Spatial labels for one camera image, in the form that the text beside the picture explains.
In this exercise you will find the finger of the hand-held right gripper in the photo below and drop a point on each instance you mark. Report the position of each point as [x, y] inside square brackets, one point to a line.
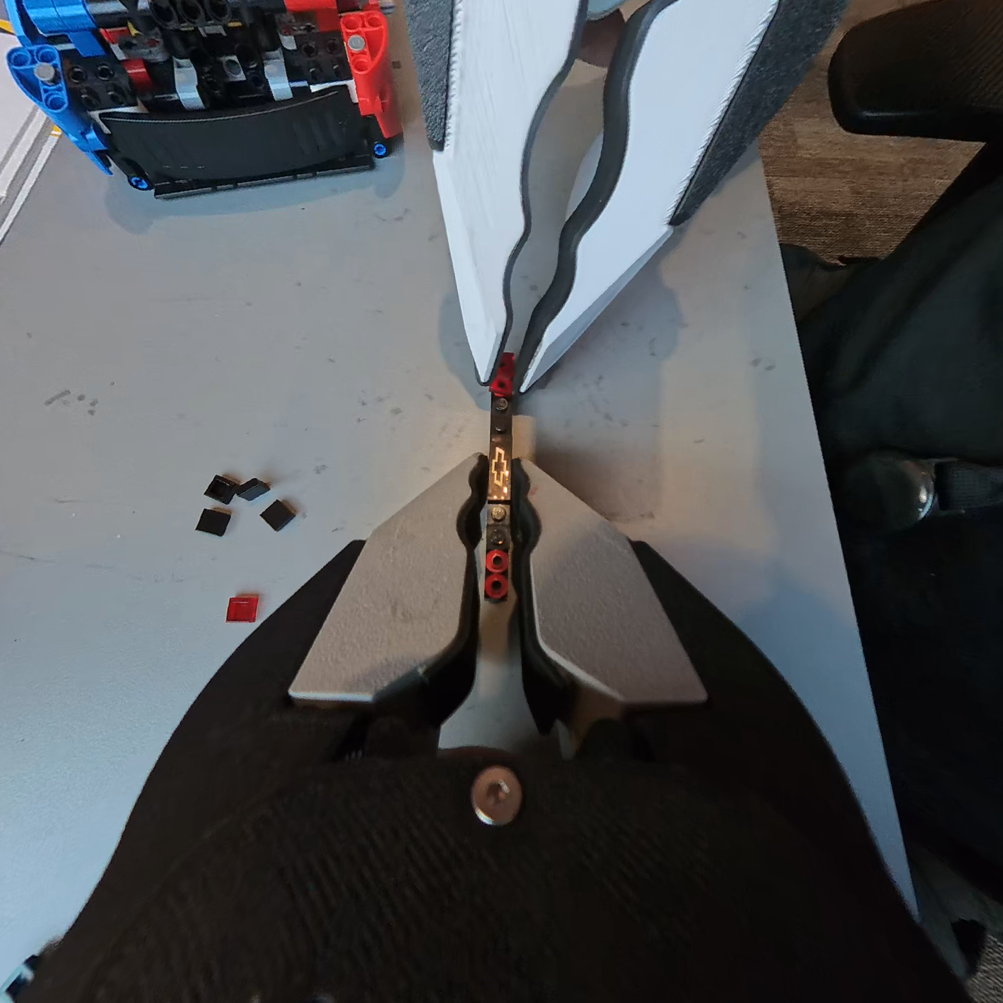
[682, 117]
[494, 117]

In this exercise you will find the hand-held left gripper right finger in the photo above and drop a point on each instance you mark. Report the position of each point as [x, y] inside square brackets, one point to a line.
[611, 619]

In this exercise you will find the black brick strip red studs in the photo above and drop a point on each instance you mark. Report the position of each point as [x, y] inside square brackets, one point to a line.
[500, 427]

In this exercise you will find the open instruction booklet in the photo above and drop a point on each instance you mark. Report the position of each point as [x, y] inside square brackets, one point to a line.
[16, 157]

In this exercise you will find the person's black clothed legs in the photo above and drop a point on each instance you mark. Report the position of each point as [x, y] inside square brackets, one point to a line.
[901, 352]

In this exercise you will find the small black brick tile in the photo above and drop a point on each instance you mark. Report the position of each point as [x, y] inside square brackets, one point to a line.
[222, 488]
[278, 515]
[213, 522]
[253, 489]

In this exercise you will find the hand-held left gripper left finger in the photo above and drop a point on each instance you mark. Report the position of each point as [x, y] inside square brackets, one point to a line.
[384, 619]

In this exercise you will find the black office chair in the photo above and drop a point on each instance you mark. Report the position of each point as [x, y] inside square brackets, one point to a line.
[917, 78]

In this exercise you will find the blue red toy brick car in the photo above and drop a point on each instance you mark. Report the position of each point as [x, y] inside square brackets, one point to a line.
[235, 141]

